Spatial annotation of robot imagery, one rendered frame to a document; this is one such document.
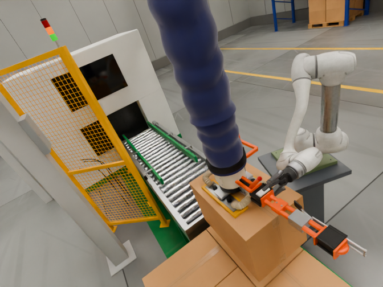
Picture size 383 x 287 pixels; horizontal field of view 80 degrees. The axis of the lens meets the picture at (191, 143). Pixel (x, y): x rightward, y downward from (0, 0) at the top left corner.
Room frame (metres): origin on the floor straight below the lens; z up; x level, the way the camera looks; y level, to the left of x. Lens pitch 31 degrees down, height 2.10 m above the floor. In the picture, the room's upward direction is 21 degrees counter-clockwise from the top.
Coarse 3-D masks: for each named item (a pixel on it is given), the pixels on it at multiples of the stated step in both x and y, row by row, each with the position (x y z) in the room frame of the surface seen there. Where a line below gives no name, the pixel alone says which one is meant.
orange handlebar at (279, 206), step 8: (248, 144) 1.22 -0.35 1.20; (248, 152) 1.14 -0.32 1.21; (240, 184) 0.90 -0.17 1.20; (256, 184) 0.86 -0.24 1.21; (264, 200) 0.74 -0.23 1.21; (280, 200) 0.70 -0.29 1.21; (272, 208) 0.69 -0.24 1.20; (280, 208) 0.66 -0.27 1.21; (288, 208) 0.65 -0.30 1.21; (312, 224) 0.54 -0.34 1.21; (312, 232) 0.51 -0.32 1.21; (344, 248) 0.42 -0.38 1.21
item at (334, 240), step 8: (320, 232) 0.49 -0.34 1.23; (328, 232) 0.48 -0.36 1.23; (336, 232) 0.47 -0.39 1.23; (320, 240) 0.46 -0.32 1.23; (328, 240) 0.45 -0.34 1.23; (336, 240) 0.44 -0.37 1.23; (344, 240) 0.43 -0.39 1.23; (328, 248) 0.44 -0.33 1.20; (336, 248) 0.42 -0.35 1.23; (336, 256) 0.41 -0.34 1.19
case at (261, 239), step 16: (256, 176) 1.06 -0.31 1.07; (240, 192) 0.98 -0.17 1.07; (288, 192) 0.85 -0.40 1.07; (208, 208) 1.04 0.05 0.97; (256, 208) 0.82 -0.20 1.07; (224, 224) 0.86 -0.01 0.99; (240, 224) 0.77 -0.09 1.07; (256, 224) 0.73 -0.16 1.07; (272, 224) 0.72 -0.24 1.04; (288, 224) 0.75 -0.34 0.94; (224, 240) 0.97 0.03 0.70; (240, 240) 0.73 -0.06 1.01; (256, 240) 0.69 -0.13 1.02; (272, 240) 0.71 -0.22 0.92; (288, 240) 0.75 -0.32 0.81; (304, 240) 0.78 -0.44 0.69; (240, 256) 0.80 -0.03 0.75; (256, 256) 0.68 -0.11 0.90; (272, 256) 0.71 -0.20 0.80; (256, 272) 0.67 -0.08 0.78
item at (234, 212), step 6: (204, 186) 1.12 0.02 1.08; (210, 186) 1.10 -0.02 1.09; (216, 186) 1.05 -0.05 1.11; (210, 192) 1.05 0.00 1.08; (216, 198) 0.99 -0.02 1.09; (228, 198) 0.92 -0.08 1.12; (234, 198) 0.93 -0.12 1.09; (222, 204) 0.92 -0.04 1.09; (228, 204) 0.90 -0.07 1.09; (228, 210) 0.87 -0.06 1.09; (234, 210) 0.85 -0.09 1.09; (240, 210) 0.84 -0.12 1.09; (234, 216) 0.82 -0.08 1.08
